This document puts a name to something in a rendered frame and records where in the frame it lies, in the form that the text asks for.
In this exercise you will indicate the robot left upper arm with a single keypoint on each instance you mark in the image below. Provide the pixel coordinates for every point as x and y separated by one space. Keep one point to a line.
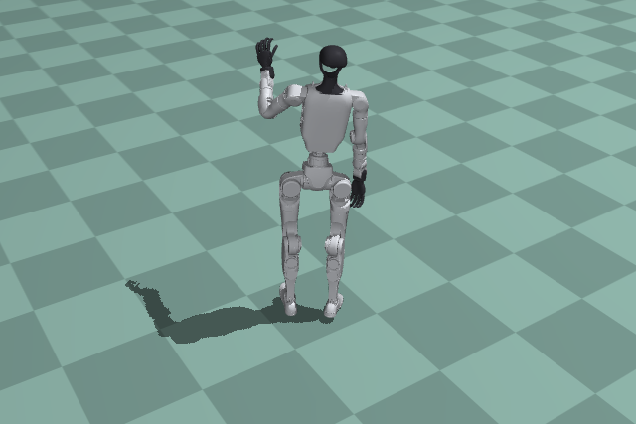
293 95

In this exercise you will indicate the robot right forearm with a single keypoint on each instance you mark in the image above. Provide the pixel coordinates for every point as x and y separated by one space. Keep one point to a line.
359 158

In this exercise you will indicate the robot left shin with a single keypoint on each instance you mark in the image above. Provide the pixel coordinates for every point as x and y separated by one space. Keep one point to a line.
290 265

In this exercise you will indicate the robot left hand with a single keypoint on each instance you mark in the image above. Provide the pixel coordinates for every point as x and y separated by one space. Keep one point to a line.
265 56

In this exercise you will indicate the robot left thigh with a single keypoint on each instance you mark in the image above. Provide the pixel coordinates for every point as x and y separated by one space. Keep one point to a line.
290 185

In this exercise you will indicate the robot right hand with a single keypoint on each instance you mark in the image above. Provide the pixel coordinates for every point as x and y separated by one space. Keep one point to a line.
358 190

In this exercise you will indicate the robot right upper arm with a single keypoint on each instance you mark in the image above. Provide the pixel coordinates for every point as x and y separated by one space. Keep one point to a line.
360 117

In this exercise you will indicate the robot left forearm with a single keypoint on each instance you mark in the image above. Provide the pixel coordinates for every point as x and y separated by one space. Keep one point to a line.
266 91

